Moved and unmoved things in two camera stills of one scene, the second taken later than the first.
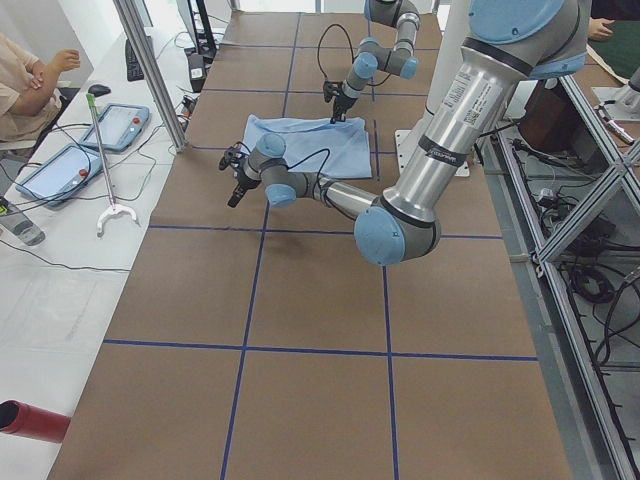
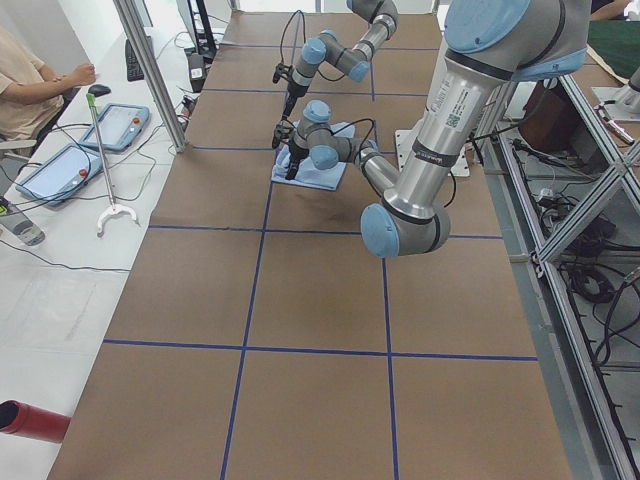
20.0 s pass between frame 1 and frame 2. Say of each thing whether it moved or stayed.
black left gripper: moved
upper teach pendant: stayed
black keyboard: stayed
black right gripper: moved
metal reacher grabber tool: stayed
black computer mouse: stayed
